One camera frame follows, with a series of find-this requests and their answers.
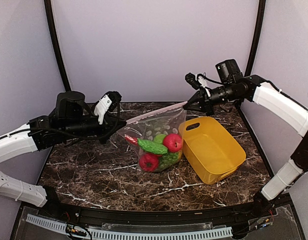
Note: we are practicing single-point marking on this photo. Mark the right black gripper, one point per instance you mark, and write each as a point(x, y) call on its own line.
point(205, 103)

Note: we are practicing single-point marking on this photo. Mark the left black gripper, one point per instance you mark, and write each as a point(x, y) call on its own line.
point(108, 128)

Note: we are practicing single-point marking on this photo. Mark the red chili pepper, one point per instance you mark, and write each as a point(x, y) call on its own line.
point(131, 140)

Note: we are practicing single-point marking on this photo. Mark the green bitter gourd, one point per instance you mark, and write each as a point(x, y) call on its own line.
point(152, 147)

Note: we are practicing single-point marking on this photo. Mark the clear zip top bag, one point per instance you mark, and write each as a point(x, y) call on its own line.
point(165, 120)

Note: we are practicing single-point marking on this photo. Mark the green apple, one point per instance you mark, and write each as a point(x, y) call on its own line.
point(159, 138)

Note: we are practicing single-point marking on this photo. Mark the red pomegranate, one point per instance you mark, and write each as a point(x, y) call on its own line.
point(173, 142)

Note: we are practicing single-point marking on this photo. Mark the red tomato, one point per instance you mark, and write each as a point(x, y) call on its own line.
point(148, 162)

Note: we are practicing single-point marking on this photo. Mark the yellow plastic basket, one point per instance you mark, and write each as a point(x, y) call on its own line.
point(210, 149)

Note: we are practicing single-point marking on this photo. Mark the green grape bunch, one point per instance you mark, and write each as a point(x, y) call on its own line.
point(168, 160)

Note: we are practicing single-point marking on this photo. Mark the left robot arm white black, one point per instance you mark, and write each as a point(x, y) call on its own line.
point(42, 133)

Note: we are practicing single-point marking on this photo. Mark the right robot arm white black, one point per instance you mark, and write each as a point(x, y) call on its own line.
point(262, 92)

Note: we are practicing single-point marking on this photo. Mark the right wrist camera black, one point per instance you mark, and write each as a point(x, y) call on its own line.
point(229, 74)

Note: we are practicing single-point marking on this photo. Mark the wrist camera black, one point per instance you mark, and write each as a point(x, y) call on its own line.
point(71, 107)
point(229, 74)

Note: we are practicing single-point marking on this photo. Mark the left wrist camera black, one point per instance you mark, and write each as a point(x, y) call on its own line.
point(71, 107)

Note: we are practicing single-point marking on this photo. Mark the right black frame post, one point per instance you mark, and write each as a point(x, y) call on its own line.
point(256, 37)

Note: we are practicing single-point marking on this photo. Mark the black frame post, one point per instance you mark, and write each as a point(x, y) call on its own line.
point(56, 45)
point(256, 37)

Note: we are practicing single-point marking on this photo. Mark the black front rail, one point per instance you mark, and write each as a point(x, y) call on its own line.
point(231, 216)

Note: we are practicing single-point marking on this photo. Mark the grey slotted cable duct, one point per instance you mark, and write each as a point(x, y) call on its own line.
point(111, 231)

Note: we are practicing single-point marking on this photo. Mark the left black frame post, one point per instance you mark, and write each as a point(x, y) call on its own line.
point(56, 45)

